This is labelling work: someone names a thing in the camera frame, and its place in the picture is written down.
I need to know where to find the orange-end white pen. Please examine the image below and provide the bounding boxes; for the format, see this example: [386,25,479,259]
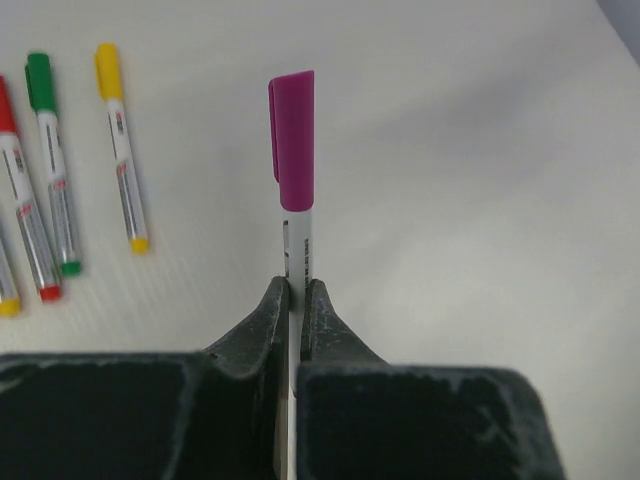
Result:
[0,243,22,317]

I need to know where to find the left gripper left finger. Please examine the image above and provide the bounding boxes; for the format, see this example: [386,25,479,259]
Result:
[1,277,289,479]

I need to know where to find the magenta-end white pen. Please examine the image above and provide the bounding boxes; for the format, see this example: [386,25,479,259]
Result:
[283,210,313,479]

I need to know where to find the magenta pen cap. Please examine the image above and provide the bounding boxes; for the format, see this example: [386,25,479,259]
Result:
[268,70,315,212]

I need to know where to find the yellow pen cap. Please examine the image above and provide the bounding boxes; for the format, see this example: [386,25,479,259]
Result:
[94,43,124,101]

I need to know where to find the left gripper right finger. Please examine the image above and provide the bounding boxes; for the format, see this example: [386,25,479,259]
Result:
[296,280,565,479]

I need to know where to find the green-end white pen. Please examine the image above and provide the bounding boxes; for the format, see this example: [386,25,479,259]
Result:
[33,110,82,277]

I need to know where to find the red-end white pen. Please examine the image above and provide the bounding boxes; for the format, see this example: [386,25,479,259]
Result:
[1,133,62,303]

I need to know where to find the dark green pen cap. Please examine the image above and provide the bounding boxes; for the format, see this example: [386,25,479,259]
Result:
[25,52,58,114]

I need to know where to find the yellow-end white pen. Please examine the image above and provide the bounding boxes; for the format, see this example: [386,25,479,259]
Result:
[102,99,150,254]

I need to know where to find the red pen cap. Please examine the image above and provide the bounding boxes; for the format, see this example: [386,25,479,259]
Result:
[0,76,19,135]

